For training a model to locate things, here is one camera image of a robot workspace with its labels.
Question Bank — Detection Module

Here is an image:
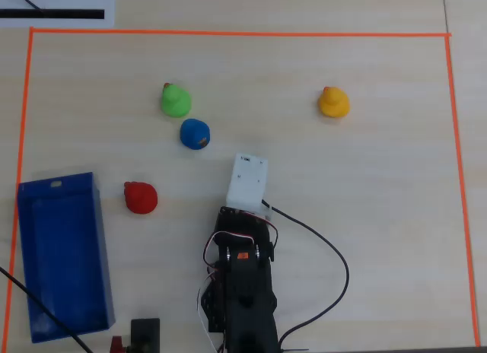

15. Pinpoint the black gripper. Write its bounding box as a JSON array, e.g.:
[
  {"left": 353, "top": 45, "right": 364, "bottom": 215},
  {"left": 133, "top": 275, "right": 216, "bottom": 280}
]
[{"left": 212, "top": 205, "right": 279, "bottom": 263}]

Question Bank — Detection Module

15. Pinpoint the blue rubber duck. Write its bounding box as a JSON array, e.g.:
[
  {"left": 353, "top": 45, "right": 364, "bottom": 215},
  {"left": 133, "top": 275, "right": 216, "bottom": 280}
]
[{"left": 180, "top": 118, "right": 212, "bottom": 151}]

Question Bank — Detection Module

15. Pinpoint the red rubber duck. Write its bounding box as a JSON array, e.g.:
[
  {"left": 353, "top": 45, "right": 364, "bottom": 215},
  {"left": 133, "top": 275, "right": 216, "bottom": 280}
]
[{"left": 123, "top": 180, "right": 159, "bottom": 216}]

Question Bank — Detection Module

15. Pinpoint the green rubber duck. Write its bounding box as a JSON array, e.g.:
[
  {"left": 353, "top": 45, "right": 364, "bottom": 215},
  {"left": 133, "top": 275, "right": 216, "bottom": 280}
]
[{"left": 160, "top": 82, "right": 193, "bottom": 119}]

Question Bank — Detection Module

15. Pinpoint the yellow rubber duck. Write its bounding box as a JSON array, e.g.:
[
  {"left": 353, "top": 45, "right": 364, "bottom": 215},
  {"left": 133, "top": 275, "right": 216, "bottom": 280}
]
[{"left": 317, "top": 86, "right": 351, "bottom": 120}]

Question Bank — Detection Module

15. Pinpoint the blue plastic box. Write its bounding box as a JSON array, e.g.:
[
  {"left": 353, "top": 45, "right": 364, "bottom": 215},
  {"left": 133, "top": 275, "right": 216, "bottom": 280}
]
[{"left": 16, "top": 171, "right": 116, "bottom": 345}]

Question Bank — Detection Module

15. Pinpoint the black table clamp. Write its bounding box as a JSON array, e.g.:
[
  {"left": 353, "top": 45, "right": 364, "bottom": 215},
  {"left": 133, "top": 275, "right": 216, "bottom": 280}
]
[{"left": 129, "top": 317, "right": 162, "bottom": 353}]

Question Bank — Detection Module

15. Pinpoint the orange tape strip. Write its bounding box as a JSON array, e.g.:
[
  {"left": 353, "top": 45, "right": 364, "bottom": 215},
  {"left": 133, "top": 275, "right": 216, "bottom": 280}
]
[
  {"left": 29, "top": 27, "right": 453, "bottom": 39},
  {"left": 444, "top": 33, "right": 482, "bottom": 348},
  {"left": 0, "top": 27, "right": 36, "bottom": 353}
]

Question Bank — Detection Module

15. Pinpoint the black tape strip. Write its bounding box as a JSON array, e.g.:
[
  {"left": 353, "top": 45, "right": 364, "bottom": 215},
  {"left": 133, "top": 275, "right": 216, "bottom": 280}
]
[{"left": 0, "top": 8, "right": 106, "bottom": 21}]

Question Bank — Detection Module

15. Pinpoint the red white servo wire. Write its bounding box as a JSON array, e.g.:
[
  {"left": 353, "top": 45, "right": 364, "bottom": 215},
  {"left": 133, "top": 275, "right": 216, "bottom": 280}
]
[{"left": 202, "top": 211, "right": 279, "bottom": 280}]

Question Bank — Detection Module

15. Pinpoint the white camera housing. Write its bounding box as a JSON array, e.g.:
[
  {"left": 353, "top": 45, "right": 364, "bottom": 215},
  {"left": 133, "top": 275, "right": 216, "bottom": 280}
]
[{"left": 225, "top": 151, "right": 275, "bottom": 221}]

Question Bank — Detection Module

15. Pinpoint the black camera cable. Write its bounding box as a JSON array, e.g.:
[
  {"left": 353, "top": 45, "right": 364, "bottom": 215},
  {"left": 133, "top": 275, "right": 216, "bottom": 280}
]
[{"left": 269, "top": 205, "right": 351, "bottom": 353}]

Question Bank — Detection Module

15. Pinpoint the thick black cable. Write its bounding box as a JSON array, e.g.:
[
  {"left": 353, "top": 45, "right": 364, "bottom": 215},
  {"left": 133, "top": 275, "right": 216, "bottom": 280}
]
[{"left": 0, "top": 266, "right": 94, "bottom": 353}]

